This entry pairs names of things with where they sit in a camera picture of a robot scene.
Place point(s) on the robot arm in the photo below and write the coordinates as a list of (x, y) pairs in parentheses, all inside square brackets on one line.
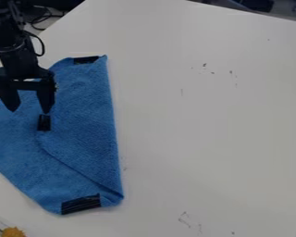
[(6, 24)]

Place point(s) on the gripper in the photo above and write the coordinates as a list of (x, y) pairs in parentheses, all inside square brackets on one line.
[(17, 65)]

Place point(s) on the yellow toy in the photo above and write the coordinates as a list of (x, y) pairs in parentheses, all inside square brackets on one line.
[(13, 232)]

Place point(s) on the blue cloth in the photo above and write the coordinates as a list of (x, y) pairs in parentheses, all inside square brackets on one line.
[(76, 135)]

